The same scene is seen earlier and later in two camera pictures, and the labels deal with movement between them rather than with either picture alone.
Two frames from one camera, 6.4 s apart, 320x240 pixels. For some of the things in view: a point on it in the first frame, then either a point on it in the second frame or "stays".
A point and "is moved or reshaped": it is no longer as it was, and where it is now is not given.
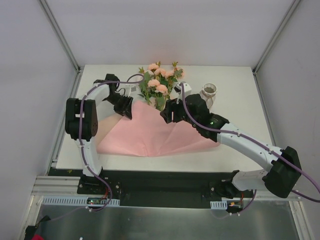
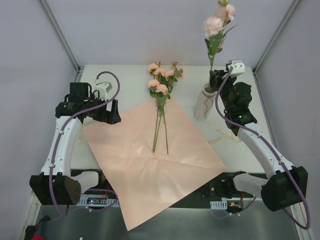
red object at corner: (37, 236) stays
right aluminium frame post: (275, 36) stays
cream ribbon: (105, 126) is moved or reshaped
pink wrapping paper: (146, 135) is moved or reshaped
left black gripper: (122, 104) to (107, 114)
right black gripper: (175, 111) to (221, 78)
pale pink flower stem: (146, 91) to (215, 28)
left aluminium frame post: (60, 35) stays
